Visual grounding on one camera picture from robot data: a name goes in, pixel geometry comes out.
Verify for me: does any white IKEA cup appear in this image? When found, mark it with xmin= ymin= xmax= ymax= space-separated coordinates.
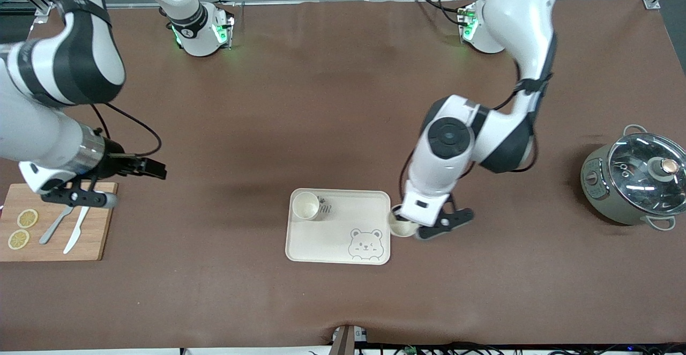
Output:
xmin=388 ymin=205 xmax=420 ymax=238
xmin=292 ymin=191 xmax=322 ymax=221

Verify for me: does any cream tray with bear print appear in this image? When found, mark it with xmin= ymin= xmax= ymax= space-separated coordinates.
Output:
xmin=285 ymin=188 xmax=392 ymax=265

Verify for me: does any wooden cutting board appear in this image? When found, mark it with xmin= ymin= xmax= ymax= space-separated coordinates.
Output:
xmin=0 ymin=182 xmax=118 ymax=262

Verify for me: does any white plastic knife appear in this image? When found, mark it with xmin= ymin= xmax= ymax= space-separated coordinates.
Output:
xmin=63 ymin=205 xmax=92 ymax=255

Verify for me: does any gray plastic knife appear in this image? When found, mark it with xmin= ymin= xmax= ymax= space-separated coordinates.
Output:
xmin=39 ymin=205 xmax=76 ymax=245

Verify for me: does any brown table cover sheet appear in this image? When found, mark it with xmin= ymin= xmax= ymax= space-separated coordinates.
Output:
xmin=0 ymin=0 xmax=686 ymax=353

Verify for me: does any green electric cooking pot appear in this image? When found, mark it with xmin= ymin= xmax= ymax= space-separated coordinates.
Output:
xmin=580 ymin=124 xmax=686 ymax=231

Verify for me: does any glass pot lid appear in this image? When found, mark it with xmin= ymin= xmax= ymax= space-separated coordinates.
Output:
xmin=608 ymin=132 xmax=686 ymax=216

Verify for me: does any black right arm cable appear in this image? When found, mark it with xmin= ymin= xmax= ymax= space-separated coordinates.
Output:
xmin=88 ymin=102 xmax=163 ymax=158

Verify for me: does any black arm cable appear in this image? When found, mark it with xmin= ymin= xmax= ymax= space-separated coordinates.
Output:
xmin=88 ymin=102 xmax=163 ymax=158
xmin=490 ymin=57 xmax=539 ymax=174

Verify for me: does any metal table edge bracket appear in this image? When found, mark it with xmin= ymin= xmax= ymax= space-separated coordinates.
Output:
xmin=330 ymin=324 xmax=368 ymax=355

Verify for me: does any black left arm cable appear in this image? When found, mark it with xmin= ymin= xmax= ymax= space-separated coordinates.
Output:
xmin=490 ymin=57 xmax=539 ymax=174

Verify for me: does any black left base cable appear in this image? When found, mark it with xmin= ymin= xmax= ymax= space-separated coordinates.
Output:
xmin=410 ymin=0 xmax=467 ymax=26

